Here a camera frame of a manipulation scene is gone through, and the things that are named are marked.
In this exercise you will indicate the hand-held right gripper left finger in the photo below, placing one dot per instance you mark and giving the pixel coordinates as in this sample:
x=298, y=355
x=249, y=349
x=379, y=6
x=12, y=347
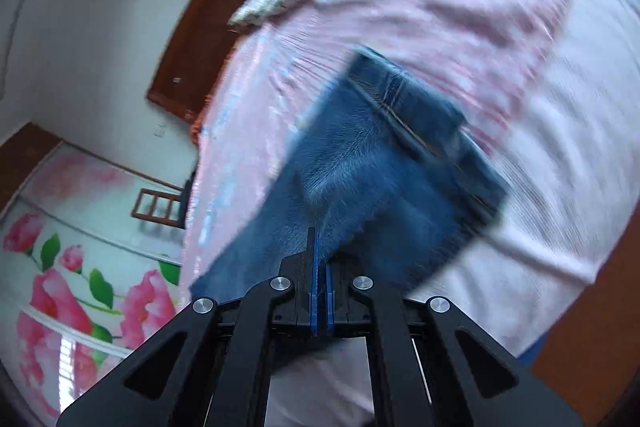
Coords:
x=313, y=287

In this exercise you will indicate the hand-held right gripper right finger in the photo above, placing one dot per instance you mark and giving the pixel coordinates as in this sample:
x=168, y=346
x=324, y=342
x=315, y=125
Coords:
x=330, y=297

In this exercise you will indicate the blue denim pants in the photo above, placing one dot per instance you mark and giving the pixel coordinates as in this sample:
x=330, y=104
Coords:
x=360, y=167

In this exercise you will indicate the wooden chair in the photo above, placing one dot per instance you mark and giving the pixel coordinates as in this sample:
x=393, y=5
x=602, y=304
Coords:
x=150, y=202

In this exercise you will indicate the orange fringed mat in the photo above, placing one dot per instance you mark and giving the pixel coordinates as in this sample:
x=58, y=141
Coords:
x=196, y=127

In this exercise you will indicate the floral sliding-door wardrobe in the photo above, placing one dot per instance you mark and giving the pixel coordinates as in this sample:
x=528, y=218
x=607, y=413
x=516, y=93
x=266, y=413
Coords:
x=50, y=282

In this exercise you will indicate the dark wooden headboard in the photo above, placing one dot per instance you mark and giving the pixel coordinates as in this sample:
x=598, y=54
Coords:
x=200, y=47

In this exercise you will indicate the white mattress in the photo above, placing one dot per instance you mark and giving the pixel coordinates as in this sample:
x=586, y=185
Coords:
x=575, y=157

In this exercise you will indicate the bed with pink plaid sheet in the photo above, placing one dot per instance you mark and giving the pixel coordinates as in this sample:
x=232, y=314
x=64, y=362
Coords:
x=400, y=7

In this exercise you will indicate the white wall switch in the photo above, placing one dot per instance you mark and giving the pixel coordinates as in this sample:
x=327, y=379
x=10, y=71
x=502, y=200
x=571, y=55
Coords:
x=160, y=130

